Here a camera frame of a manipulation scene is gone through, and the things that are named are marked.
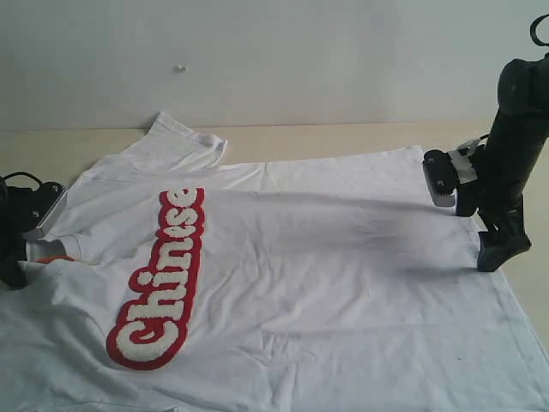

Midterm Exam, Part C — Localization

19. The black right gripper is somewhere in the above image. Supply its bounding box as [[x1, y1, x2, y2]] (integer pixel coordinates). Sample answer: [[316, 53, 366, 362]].
[[454, 145, 532, 272]]

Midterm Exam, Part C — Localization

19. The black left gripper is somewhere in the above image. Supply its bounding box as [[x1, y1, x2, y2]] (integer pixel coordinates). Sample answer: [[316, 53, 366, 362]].
[[1, 186, 43, 289]]

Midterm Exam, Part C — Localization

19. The white t-shirt red lettering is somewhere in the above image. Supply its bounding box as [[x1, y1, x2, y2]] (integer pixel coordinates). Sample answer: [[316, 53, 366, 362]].
[[1, 113, 548, 411]]

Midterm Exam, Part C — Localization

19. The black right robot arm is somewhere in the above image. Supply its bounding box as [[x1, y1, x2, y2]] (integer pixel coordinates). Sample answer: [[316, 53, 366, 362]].
[[456, 58, 548, 272]]

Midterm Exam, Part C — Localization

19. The orange neck label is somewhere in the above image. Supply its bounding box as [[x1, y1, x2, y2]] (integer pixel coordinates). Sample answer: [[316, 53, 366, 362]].
[[35, 256, 85, 264]]

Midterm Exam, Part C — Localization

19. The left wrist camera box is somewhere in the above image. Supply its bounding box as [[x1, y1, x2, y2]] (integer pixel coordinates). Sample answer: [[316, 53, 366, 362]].
[[19, 182, 68, 240]]

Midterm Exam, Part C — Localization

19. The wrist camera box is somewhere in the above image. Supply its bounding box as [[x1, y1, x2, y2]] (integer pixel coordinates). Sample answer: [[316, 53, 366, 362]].
[[19, 182, 68, 240], [422, 149, 459, 208]]

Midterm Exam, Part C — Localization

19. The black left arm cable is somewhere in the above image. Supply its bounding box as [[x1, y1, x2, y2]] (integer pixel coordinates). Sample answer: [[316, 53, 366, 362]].
[[0, 172, 44, 192]]

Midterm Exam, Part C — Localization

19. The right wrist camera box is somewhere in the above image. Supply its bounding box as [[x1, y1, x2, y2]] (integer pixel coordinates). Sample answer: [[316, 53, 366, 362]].
[[422, 149, 459, 208]]

